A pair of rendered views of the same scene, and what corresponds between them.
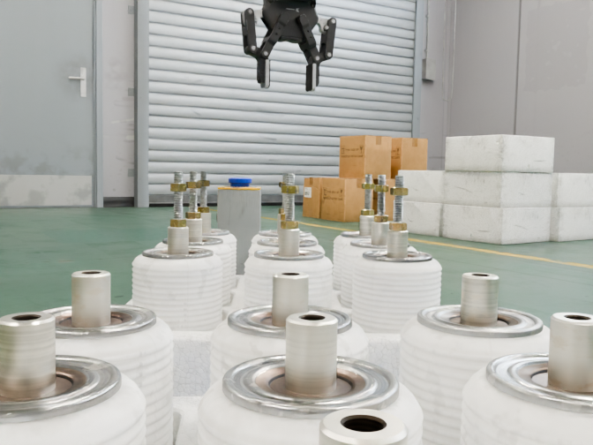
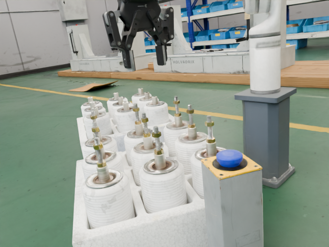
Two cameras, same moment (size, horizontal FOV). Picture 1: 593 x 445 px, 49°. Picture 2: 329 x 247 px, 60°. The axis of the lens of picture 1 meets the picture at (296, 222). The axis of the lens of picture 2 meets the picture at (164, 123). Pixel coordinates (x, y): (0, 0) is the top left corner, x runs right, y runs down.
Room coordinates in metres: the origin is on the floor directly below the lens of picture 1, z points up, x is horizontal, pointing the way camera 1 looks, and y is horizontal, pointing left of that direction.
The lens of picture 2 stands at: (1.49, -0.07, 0.52)
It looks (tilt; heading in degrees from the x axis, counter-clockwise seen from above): 17 degrees down; 169
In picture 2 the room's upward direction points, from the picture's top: 7 degrees counter-clockwise
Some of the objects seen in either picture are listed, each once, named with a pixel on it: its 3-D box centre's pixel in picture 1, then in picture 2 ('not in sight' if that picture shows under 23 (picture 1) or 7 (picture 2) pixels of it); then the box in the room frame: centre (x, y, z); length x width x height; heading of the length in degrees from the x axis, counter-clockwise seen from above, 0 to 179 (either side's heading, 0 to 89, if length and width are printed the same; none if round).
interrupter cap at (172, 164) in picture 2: (284, 234); (160, 165); (0.94, 0.02, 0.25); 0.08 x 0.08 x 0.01
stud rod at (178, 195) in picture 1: (178, 207); (176, 109); (0.70, 0.13, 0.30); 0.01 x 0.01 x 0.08
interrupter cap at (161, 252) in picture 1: (177, 253); (178, 125); (0.70, 0.13, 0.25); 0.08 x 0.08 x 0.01
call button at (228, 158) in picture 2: (240, 184); (229, 160); (1.11, 0.10, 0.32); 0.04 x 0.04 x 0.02
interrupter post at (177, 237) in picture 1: (177, 242); (178, 121); (0.70, 0.13, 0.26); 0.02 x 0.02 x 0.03
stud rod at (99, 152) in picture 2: (367, 200); (99, 156); (0.95, -0.10, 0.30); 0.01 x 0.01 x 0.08
